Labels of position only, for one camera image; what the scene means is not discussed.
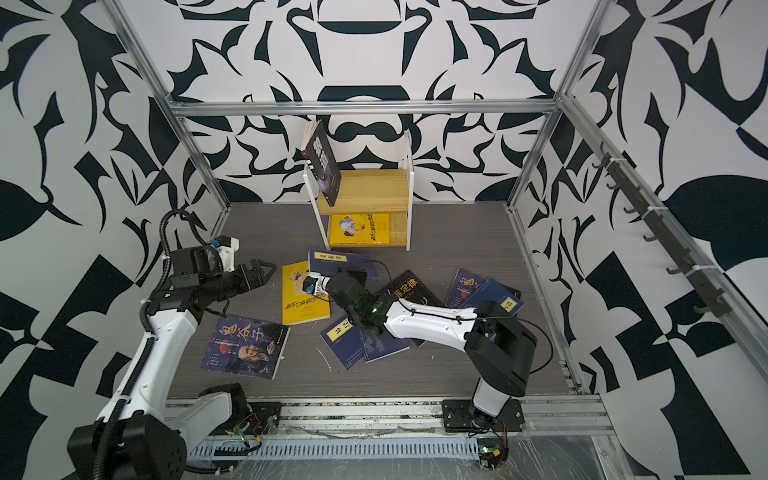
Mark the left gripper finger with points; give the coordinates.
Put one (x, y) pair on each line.
(253, 283)
(262, 271)

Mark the black Murphy's law book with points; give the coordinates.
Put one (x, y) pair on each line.
(408, 286)

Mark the small electronics board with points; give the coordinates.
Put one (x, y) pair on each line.
(492, 453)

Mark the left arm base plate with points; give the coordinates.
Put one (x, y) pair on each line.
(259, 418)

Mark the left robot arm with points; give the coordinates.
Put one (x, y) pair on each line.
(132, 438)

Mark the yellow book in shelf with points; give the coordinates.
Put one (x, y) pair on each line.
(359, 229)

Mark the purple book under right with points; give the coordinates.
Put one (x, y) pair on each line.
(463, 286)

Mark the navy book yellow label right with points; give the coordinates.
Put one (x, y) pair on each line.
(492, 291)

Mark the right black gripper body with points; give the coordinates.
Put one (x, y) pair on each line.
(358, 321)

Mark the yellow cartoon cover book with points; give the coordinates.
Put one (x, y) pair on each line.
(297, 306)

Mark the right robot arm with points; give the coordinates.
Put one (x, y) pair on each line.
(499, 346)

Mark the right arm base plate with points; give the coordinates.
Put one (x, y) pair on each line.
(460, 416)

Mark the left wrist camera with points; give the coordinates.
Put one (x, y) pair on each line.
(226, 248)

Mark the white wooden bookshelf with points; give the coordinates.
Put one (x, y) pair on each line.
(374, 191)

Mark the white cable duct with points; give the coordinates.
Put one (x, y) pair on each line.
(455, 448)

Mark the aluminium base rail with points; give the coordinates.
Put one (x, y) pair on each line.
(537, 415)

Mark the purple Guiguzi portrait book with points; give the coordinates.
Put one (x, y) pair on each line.
(245, 347)

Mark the black book leaning on shelf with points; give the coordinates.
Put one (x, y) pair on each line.
(316, 150)

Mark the aluminium frame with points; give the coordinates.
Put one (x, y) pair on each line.
(743, 323)

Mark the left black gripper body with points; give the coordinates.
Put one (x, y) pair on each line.
(222, 283)

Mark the navy book with figures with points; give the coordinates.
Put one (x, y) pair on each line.
(329, 263)
(377, 348)

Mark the navy Yijing book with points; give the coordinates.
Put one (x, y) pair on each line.
(343, 338)

